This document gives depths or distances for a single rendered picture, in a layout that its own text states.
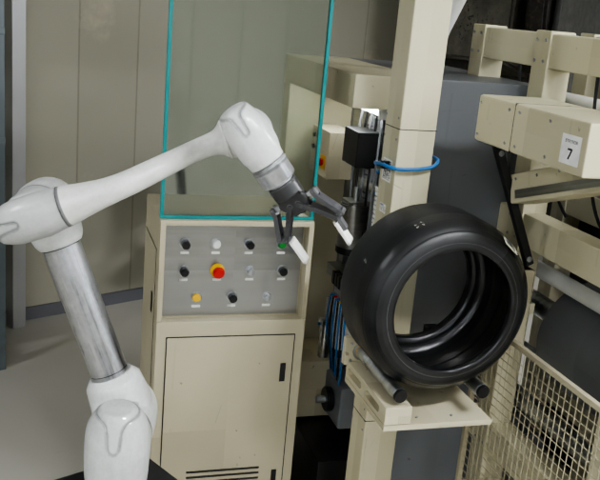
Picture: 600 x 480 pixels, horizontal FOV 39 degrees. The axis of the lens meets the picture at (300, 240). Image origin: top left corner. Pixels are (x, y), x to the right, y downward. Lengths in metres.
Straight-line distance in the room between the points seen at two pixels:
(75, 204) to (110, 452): 0.61
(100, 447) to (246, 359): 1.10
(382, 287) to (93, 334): 0.82
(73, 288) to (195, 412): 1.09
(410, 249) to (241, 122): 0.75
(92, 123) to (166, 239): 2.50
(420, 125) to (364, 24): 3.99
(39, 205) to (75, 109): 3.32
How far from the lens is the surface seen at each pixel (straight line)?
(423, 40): 2.77
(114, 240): 5.67
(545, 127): 2.53
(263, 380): 3.21
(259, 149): 1.98
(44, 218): 2.06
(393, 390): 2.64
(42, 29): 5.22
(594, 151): 2.38
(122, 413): 2.17
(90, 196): 2.04
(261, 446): 3.34
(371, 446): 3.15
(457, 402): 2.90
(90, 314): 2.28
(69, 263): 2.25
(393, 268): 2.49
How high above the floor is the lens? 2.01
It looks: 15 degrees down
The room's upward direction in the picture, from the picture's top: 5 degrees clockwise
